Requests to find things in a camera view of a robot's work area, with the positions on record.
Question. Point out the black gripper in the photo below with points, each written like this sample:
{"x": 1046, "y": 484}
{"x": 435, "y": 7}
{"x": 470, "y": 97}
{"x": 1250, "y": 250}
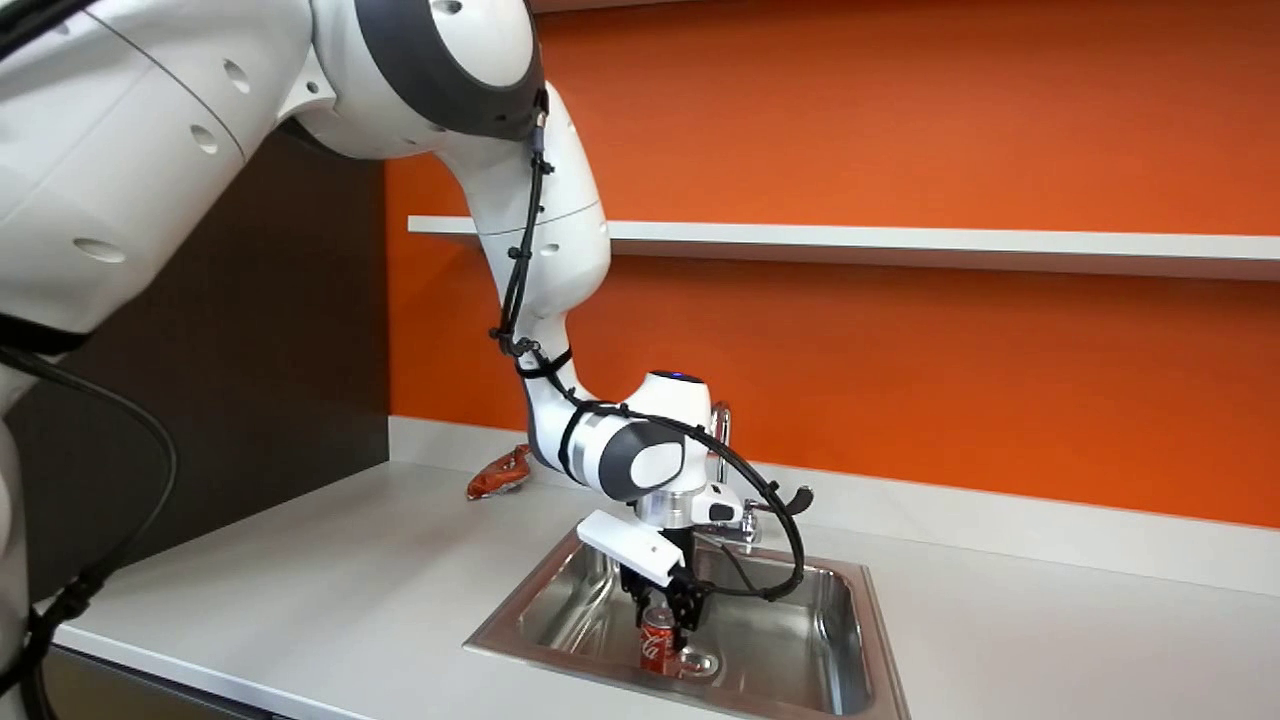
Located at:
{"x": 678, "y": 566}

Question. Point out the red soda can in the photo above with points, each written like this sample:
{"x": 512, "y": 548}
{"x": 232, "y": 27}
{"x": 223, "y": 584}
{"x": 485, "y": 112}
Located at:
{"x": 658, "y": 650}

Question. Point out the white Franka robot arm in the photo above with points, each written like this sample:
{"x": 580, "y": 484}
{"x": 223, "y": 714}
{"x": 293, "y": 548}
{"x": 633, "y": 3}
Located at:
{"x": 162, "y": 120}

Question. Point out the metal sink drain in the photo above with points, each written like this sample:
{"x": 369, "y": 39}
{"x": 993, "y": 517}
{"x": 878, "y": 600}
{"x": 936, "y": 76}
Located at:
{"x": 705, "y": 661}

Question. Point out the stainless steel sink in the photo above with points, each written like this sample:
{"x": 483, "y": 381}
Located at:
{"x": 801, "y": 643}

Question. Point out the orange handheld tool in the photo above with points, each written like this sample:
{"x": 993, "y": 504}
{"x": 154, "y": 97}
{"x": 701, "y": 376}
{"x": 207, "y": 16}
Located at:
{"x": 499, "y": 478}

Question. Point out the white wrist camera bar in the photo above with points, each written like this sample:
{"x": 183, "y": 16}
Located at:
{"x": 626, "y": 546}

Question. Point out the white wall shelf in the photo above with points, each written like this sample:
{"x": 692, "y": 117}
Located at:
{"x": 935, "y": 244}

